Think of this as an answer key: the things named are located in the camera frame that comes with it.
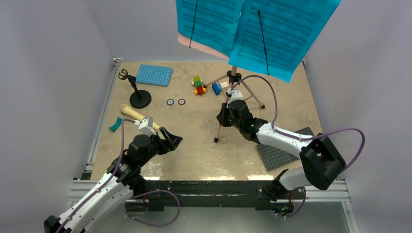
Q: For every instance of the colourful toy brick car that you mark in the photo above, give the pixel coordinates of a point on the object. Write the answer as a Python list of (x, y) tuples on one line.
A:
[(197, 83)]

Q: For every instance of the grey brick baseplate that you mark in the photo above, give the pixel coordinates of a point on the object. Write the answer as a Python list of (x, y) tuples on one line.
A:
[(280, 154)]

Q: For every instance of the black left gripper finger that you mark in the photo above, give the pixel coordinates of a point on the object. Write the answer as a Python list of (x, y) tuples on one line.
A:
[(171, 138), (173, 146)]

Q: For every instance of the round marker sticker right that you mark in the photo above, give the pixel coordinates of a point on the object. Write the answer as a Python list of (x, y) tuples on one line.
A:
[(181, 102)]

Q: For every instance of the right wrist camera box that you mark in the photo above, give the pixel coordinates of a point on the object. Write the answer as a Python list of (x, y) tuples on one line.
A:
[(233, 95)]

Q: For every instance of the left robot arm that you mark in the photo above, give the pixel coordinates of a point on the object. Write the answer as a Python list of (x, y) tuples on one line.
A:
[(121, 182)]

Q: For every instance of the beige toy microphone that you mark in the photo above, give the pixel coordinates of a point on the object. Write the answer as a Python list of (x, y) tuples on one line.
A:
[(129, 111)]

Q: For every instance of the aluminium frame rail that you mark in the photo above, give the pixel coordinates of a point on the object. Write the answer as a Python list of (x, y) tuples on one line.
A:
[(86, 174)]

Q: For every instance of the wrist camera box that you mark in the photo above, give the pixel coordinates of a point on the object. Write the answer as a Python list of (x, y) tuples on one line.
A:
[(145, 126), (233, 95)]

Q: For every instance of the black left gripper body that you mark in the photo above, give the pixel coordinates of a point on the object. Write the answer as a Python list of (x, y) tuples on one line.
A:
[(158, 146)]

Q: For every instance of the pink music stand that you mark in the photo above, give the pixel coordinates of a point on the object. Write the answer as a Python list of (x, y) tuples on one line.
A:
[(232, 75)]

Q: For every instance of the light blue brick baseplate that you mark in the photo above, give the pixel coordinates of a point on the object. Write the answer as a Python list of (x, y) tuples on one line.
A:
[(154, 75)]

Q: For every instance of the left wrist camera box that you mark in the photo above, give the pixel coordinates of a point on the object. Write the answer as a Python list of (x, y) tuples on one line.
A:
[(145, 126)]

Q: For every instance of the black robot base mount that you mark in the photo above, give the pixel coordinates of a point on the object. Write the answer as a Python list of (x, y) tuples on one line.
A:
[(260, 195)]

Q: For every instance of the teal curved block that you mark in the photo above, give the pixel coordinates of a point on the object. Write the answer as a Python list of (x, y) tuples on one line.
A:
[(116, 125)]

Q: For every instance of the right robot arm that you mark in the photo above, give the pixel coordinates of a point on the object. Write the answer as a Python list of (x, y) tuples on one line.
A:
[(321, 161)]

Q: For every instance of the blue and white brick stack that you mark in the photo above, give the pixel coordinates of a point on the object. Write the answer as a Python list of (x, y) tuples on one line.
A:
[(218, 87)]

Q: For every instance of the blue sheet music page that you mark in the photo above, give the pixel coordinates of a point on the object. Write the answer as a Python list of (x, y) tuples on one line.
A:
[(212, 23), (273, 36)]

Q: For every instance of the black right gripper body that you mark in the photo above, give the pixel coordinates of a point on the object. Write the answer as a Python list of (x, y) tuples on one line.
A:
[(236, 124)]

